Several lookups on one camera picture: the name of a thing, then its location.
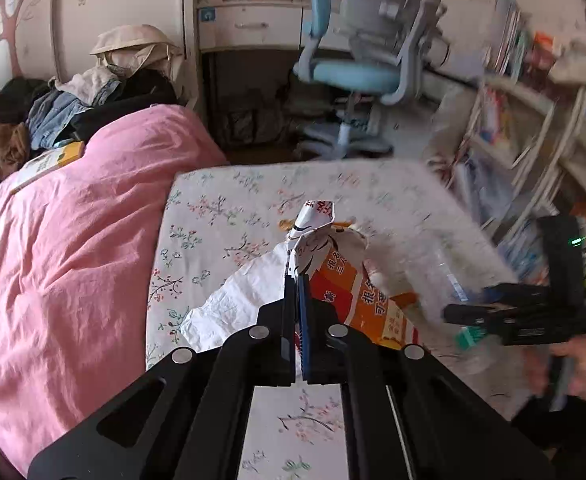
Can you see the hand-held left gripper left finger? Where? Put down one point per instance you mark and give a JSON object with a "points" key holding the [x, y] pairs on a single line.
{"points": [[289, 320]]}

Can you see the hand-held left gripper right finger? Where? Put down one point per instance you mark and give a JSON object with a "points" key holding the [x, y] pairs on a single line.
{"points": [[304, 320]]}

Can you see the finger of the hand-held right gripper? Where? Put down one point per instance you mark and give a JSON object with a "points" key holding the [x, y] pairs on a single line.
{"points": [[513, 292], [478, 317]]}

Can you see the clear plastic bottle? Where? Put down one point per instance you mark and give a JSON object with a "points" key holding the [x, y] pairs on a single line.
{"points": [[478, 355]]}

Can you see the orange white snack bag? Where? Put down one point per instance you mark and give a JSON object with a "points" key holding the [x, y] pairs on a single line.
{"points": [[353, 295]]}

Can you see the person's right forearm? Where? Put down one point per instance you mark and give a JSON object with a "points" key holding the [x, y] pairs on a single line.
{"points": [[573, 425]]}

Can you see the person's right hand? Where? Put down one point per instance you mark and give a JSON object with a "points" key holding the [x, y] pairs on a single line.
{"points": [[583, 365]]}

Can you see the crumpled white tissue paper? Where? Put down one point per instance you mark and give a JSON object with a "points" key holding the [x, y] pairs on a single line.
{"points": [[233, 305]]}

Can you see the stack of papers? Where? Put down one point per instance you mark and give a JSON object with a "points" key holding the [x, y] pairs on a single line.
{"points": [[473, 190]]}

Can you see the floral bed sheet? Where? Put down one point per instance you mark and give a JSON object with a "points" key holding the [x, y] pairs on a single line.
{"points": [[223, 210]]}

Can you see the white bookshelf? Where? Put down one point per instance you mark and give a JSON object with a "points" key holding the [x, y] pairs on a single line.
{"points": [[548, 125]]}

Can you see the row of upright books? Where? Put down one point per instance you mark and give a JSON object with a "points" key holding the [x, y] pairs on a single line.
{"points": [[510, 35], [493, 117]]}

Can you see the dark bag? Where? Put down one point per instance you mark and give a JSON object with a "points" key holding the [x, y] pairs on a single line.
{"points": [[250, 125]]}

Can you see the pink blanket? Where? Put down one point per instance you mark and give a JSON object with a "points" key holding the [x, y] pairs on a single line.
{"points": [[63, 270]]}

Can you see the blue grey office chair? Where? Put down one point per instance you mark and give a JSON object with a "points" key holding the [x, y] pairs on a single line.
{"points": [[353, 72]]}

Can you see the pile of black clothes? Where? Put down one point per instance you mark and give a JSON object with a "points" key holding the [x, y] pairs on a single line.
{"points": [[143, 90]]}

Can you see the yellow white book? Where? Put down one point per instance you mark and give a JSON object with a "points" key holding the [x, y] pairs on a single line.
{"points": [[48, 162]]}

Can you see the white desk with drawers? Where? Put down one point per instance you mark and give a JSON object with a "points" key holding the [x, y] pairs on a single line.
{"points": [[253, 25]]}

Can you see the blue denim garment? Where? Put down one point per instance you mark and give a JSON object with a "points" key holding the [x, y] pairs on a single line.
{"points": [[55, 117]]}

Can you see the white garment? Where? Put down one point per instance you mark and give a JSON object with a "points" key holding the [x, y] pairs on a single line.
{"points": [[90, 82]]}

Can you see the beige cloth bag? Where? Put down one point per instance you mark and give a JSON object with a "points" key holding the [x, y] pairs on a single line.
{"points": [[133, 45]]}

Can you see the brown cloth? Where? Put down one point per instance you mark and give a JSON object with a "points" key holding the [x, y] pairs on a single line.
{"points": [[8, 147]]}

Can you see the pink white headboard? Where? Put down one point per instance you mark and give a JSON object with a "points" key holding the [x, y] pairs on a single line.
{"points": [[73, 10]]}

